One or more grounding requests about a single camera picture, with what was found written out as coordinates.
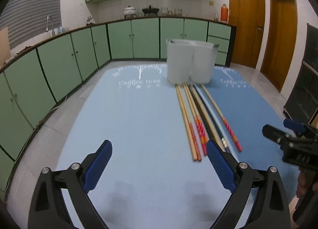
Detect black chopstick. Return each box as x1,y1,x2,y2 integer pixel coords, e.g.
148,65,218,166
194,85,231,153
190,83,224,150

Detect wooden chopstick orange red end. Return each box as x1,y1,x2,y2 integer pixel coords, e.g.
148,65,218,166
185,82,209,155
182,83,208,156

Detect green lower kitchen cabinets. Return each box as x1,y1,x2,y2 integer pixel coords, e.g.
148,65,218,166
1,17,237,191

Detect right hand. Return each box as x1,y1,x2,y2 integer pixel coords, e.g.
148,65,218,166
296,168,309,198

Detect black oven cabinet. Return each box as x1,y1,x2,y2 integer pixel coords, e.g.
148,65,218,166
283,24,318,124

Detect dark blue table mat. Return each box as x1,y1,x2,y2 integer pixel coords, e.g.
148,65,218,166
205,66,299,199

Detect brown wooden door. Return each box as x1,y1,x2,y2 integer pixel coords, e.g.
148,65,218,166
261,0,298,92
229,0,265,68

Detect light blue table mat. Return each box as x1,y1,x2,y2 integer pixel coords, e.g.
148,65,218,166
55,63,257,229

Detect white plastic utensil holder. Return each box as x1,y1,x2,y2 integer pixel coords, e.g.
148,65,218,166
166,39,219,85

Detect orange thermos flask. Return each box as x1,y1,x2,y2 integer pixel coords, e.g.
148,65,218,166
220,4,229,23

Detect wooden cutting board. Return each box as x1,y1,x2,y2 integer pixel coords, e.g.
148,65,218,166
0,27,11,67

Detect chrome sink faucet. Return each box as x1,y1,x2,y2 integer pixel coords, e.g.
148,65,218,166
45,15,55,37

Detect black wok on stove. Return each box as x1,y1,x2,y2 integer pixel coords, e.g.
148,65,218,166
142,5,160,16

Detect white cooking pot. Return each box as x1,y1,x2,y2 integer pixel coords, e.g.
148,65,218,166
123,6,136,18

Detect grey window blind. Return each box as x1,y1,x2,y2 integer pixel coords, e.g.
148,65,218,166
1,0,61,48

